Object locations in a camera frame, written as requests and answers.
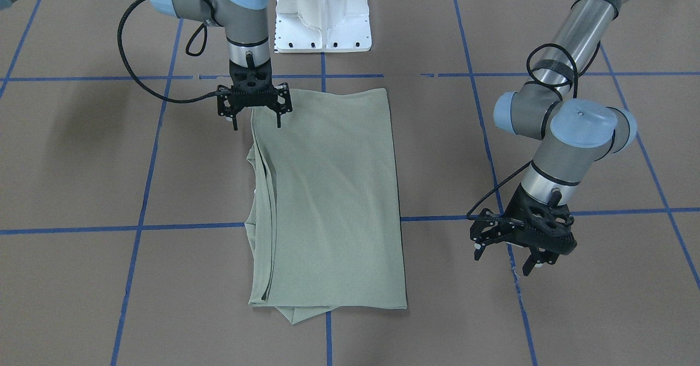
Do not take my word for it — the olive green long-sleeve shirt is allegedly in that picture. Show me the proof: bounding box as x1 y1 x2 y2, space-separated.
244 88 407 324

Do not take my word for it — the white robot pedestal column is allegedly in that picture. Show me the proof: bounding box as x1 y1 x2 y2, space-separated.
273 0 372 54

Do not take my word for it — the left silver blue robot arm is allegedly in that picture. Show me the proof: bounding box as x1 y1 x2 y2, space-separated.
470 0 637 276

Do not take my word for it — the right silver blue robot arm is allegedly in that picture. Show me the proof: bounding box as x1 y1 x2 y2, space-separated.
150 0 293 121

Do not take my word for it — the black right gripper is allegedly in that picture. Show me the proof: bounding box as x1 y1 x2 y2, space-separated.
217 62 293 131

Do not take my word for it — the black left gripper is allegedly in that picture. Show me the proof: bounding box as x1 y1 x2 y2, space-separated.
470 186 578 277

